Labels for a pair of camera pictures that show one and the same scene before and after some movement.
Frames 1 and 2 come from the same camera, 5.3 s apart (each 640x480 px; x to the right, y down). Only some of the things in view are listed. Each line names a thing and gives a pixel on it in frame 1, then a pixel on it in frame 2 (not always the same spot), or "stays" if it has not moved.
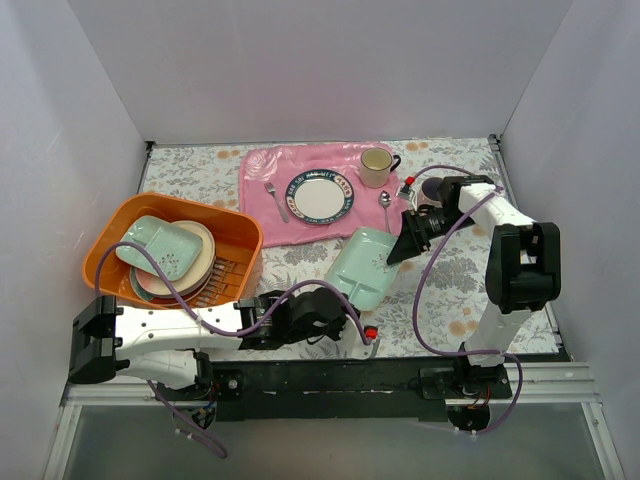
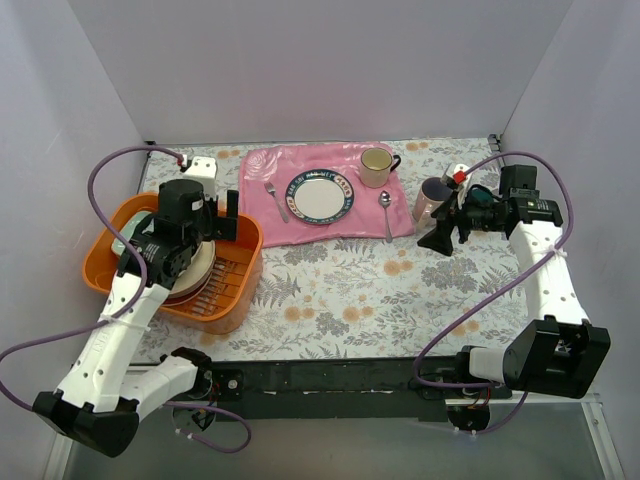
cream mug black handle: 376,164 stays
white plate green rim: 319,196 stays
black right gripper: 417,229 → 454,220
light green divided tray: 360,268 → 127,231
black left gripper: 338,323 → 226,223
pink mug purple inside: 427,191 stays
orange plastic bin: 237,237 stays
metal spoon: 385,200 stays
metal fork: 271,189 stays
